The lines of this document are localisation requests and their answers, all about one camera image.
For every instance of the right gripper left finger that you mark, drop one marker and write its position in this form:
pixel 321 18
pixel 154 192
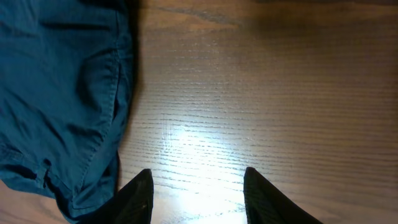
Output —
pixel 133 204

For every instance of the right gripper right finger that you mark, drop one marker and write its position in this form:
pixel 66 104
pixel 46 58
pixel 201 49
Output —
pixel 266 204

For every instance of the navy blue shorts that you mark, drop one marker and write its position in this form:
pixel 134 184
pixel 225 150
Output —
pixel 66 86

